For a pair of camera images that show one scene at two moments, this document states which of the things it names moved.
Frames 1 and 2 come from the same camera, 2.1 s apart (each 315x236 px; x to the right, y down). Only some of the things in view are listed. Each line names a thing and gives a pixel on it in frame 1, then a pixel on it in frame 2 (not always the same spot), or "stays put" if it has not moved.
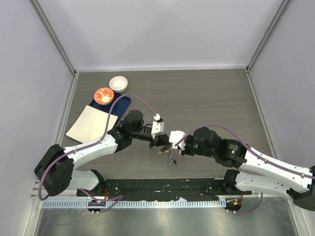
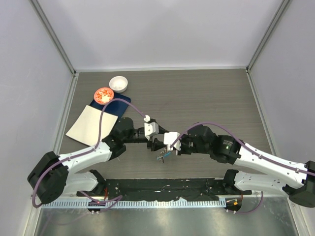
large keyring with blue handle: [172, 157] to [164, 154]
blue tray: [119, 107] stays put
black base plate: [164, 189] stays put
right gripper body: [192, 147] stays put
